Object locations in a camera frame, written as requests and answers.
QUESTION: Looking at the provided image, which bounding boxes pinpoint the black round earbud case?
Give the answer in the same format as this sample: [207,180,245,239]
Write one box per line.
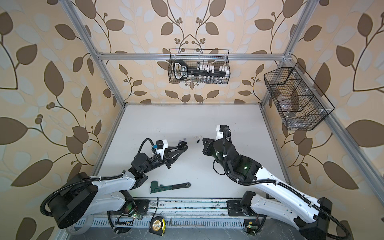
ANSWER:
[178,141,188,151]

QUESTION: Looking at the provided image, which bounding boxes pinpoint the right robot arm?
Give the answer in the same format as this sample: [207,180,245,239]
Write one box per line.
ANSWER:
[202,125,353,240]

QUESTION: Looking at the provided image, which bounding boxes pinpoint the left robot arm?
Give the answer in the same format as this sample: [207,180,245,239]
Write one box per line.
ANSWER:
[40,138,188,229]

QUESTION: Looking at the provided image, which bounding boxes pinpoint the green pipe wrench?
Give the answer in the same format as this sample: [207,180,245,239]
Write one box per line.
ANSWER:
[150,181,191,194]

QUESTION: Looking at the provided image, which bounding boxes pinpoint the yellow black tape measure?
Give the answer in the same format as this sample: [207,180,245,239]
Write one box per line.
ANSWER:
[149,216,166,236]

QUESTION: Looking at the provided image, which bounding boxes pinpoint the clear tape roll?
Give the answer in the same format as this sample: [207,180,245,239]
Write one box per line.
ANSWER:
[66,225,83,236]

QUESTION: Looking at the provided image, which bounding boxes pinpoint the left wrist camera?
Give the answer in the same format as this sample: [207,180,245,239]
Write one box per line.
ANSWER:
[152,140,168,159]

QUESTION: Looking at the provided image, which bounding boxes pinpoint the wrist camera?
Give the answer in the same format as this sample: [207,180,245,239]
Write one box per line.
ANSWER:
[152,140,168,159]
[216,125,231,140]

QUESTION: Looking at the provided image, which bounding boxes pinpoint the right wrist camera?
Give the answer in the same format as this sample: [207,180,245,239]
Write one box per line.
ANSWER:
[216,125,231,140]

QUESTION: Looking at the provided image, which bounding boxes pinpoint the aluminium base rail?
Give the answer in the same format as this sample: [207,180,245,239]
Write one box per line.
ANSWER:
[74,198,265,233]

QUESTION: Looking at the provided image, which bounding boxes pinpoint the back wire basket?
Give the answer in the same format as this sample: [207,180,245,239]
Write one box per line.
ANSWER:
[168,48,231,85]

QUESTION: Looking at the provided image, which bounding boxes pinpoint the side wire basket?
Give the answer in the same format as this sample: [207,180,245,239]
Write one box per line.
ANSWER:
[264,63,335,131]

